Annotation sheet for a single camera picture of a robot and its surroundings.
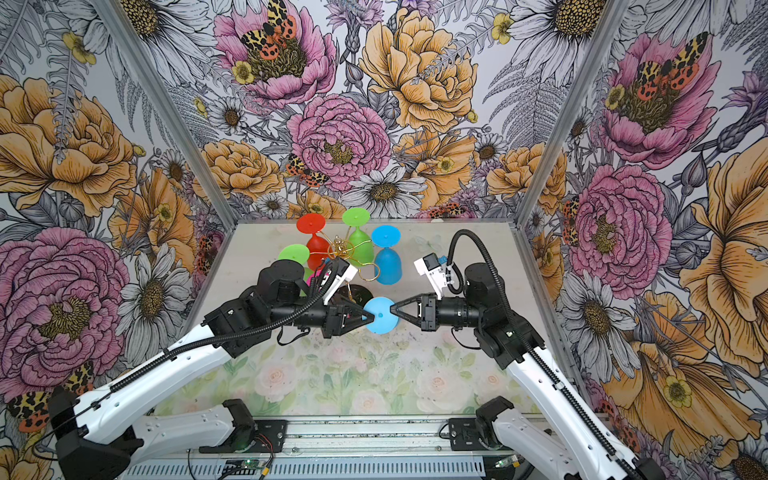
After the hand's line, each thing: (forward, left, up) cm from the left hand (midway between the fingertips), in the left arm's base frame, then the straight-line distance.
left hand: (368, 326), depth 63 cm
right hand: (0, -6, +2) cm, 6 cm away
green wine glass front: (+19, +17, +1) cm, 25 cm away
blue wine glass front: (0, -4, +1) cm, 4 cm away
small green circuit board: (-20, +27, -28) cm, 44 cm away
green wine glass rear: (+27, +3, -8) cm, 28 cm away
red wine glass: (+27, +15, -7) cm, 31 cm away
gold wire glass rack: (+20, +7, +2) cm, 21 cm away
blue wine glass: (+21, -4, -7) cm, 22 cm away
